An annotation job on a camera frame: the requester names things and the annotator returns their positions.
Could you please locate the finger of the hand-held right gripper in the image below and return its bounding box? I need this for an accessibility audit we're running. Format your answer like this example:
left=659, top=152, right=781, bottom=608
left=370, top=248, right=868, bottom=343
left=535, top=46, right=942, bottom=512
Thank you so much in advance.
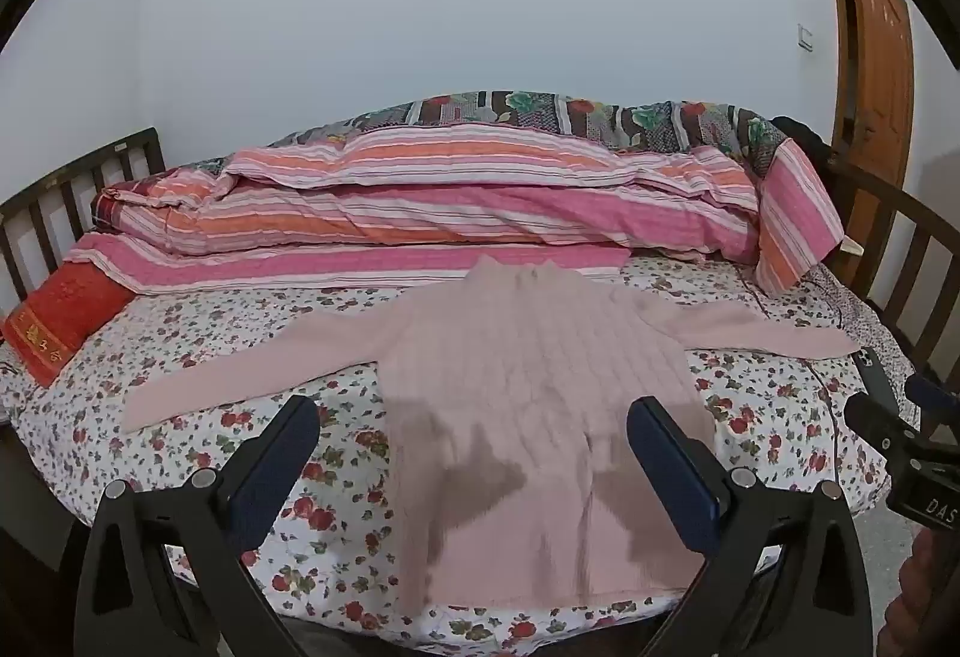
left=903, top=373, right=960, bottom=413
left=843, top=393, right=929, bottom=472

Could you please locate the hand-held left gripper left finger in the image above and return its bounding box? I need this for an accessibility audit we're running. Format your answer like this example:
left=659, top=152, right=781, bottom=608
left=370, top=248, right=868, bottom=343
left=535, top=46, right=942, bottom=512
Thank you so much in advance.
left=73, top=393, right=322, bottom=657

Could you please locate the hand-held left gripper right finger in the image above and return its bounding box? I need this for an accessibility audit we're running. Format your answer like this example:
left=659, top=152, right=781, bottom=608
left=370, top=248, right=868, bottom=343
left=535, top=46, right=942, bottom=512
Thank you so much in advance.
left=627, top=394, right=875, bottom=657

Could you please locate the pink knitted sweater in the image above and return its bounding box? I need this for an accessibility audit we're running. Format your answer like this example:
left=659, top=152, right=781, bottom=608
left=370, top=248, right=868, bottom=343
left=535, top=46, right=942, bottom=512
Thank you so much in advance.
left=120, top=254, right=860, bottom=617

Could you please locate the person's right hand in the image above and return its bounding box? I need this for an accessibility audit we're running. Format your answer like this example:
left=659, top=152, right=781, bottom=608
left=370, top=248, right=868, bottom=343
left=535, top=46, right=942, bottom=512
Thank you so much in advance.
left=883, top=528, right=960, bottom=657

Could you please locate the black smartphone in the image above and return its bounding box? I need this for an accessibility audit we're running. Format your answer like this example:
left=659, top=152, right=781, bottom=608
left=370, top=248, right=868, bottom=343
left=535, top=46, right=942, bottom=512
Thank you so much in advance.
left=853, top=345, right=902, bottom=419

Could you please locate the floral bed sheet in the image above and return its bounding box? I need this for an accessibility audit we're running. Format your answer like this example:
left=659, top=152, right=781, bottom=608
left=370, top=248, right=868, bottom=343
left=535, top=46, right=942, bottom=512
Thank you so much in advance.
left=0, top=248, right=912, bottom=654

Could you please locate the grey floral cloth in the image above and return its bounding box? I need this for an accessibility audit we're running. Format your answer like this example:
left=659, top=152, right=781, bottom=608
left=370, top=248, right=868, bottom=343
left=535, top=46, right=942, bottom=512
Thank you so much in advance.
left=810, top=261, right=922, bottom=422

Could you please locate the dark wooden footboard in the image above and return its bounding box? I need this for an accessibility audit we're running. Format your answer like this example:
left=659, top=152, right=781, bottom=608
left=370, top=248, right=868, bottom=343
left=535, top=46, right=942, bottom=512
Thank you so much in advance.
left=821, top=143, right=960, bottom=403

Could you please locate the red embroidered pillow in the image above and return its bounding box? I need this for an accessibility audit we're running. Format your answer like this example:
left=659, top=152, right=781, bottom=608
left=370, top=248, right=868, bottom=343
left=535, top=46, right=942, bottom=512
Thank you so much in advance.
left=1, top=259, right=137, bottom=389

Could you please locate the black cloth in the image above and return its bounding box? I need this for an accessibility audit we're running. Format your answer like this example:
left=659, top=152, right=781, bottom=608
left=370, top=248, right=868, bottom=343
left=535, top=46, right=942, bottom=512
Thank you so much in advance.
left=771, top=115, right=835, bottom=167

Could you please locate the brown wooden door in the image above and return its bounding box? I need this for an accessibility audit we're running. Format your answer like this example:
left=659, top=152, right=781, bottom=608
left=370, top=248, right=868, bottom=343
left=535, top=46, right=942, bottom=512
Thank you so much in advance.
left=817, top=0, right=916, bottom=193

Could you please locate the pink orange striped quilt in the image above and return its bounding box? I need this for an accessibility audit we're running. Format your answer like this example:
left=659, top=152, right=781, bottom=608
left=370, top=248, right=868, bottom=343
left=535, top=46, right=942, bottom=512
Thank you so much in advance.
left=64, top=118, right=847, bottom=298

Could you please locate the dark wooden headboard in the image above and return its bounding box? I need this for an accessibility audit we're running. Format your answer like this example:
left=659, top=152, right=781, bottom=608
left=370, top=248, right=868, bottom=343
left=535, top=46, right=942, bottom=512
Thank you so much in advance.
left=0, top=127, right=169, bottom=313

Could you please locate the dark floral patchwork quilt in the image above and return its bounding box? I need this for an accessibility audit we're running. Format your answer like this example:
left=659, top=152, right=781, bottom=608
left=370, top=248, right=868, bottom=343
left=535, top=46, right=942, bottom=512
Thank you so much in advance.
left=266, top=90, right=792, bottom=179

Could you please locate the thin dark cable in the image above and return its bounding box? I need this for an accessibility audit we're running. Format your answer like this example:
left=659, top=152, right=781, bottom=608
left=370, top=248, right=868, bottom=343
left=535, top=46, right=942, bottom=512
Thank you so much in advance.
left=739, top=274, right=845, bottom=493

